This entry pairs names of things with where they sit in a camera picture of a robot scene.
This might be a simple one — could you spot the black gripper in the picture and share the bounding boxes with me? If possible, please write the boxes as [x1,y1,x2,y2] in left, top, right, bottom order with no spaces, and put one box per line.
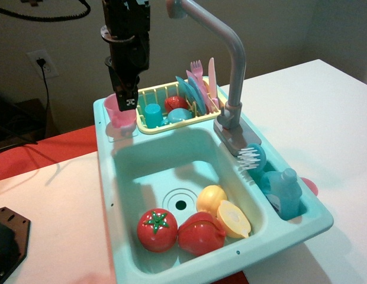
[100,1,150,112]

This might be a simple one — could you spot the pink toy cup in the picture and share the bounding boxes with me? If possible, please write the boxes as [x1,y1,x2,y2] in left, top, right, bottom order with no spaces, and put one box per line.
[104,93,136,133]

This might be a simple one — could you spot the teal toy cup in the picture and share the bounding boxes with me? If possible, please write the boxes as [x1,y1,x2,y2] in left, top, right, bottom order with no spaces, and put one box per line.
[144,104,163,129]

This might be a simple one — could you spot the teal toy sink unit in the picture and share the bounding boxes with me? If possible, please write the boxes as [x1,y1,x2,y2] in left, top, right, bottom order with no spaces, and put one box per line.
[94,99,333,283]

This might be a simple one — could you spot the yellow dish rack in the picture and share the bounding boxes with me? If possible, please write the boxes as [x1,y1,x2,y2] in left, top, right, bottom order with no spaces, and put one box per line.
[136,82,221,135]

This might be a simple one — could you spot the teal toy bowl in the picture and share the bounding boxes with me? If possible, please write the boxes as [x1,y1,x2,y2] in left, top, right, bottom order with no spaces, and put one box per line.
[166,108,192,124]

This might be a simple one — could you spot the blue toy plate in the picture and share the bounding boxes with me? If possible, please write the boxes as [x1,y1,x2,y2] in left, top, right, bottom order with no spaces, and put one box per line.
[188,77,207,115]
[176,76,199,115]

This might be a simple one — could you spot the pink toy fork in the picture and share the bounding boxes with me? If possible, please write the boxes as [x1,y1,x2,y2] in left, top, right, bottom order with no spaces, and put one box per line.
[190,60,219,112]

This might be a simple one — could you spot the pink toy knife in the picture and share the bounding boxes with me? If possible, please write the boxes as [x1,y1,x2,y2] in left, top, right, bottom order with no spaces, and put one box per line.
[208,57,217,99]

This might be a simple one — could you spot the grey toy faucet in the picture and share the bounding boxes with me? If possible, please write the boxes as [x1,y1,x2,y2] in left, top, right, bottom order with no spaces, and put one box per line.
[166,1,261,157]

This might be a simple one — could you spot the yellow lemon half round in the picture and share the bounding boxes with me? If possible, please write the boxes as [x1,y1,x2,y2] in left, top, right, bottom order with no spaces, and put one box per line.
[196,185,228,217]

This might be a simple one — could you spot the red cloth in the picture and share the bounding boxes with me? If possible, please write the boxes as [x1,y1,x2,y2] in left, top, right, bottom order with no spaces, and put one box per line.
[0,125,97,180]

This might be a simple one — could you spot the red toy tomato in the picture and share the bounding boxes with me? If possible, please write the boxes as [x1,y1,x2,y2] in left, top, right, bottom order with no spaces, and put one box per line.
[137,208,178,253]

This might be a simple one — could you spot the teal scrub brush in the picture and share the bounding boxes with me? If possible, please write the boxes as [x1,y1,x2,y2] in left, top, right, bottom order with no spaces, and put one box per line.
[237,143,267,173]

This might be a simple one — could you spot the red toy apple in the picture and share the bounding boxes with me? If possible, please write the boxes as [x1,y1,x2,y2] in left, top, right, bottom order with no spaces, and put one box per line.
[178,212,226,256]

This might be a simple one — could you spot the yellow lemon half cut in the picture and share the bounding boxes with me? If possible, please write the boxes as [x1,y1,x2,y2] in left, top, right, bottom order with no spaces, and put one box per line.
[217,200,252,238]

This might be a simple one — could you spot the teal toy soap bottle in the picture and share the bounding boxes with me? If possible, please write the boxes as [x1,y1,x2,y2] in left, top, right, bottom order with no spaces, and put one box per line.
[260,168,302,221]

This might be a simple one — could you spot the pink round knob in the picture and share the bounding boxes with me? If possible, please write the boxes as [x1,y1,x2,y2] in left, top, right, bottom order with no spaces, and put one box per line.
[301,177,318,196]

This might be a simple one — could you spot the white wall outlet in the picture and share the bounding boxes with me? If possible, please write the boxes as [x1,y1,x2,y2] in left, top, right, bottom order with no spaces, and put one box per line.
[26,50,59,79]

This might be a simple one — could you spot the black power cord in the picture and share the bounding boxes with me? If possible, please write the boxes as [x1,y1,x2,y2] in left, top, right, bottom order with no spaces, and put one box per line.
[0,57,60,186]

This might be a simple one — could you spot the black coiled cable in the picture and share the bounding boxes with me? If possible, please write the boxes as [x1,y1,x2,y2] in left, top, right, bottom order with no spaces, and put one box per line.
[0,0,92,22]

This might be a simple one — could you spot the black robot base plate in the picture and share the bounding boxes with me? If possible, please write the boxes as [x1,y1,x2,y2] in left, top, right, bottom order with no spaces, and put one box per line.
[0,206,31,283]

